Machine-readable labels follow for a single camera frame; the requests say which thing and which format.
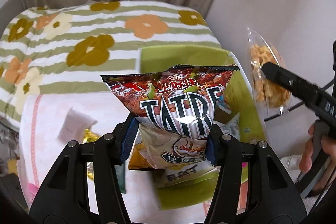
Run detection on pink white wrapper bag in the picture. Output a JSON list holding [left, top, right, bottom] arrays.
[[241, 162, 248, 168]]

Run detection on clear bag yellow crackers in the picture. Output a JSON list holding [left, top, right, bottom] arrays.
[[247, 26, 293, 115]]

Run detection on dark green packet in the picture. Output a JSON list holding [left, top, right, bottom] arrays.
[[114, 165, 126, 194]]

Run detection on gold Pillows chocolate bag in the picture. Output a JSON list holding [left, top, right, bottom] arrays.
[[83, 128, 100, 181]]

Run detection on translucent grey pouch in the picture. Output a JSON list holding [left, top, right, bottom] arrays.
[[56, 108, 97, 145]]

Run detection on cheese puff snack bag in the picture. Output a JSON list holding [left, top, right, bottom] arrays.
[[151, 161, 218, 188]]

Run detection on Tatre dark chip bag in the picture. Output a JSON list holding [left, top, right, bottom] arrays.
[[101, 64, 239, 169]]

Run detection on pink striped snack bag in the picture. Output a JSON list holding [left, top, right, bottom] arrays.
[[28, 183, 39, 205]]

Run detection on grey green snack bag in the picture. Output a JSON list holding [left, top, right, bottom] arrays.
[[216, 113, 240, 140]]

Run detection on person's right hand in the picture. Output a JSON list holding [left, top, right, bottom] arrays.
[[298, 123, 336, 192]]

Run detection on green cardboard box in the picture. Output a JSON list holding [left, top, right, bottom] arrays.
[[140, 45, 266, 210]]

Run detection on floral striped blanket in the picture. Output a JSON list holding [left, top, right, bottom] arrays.
[[1, 1, 220, 128]]

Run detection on black cable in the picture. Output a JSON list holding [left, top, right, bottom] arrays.
[[264, 79, 336, 122]]

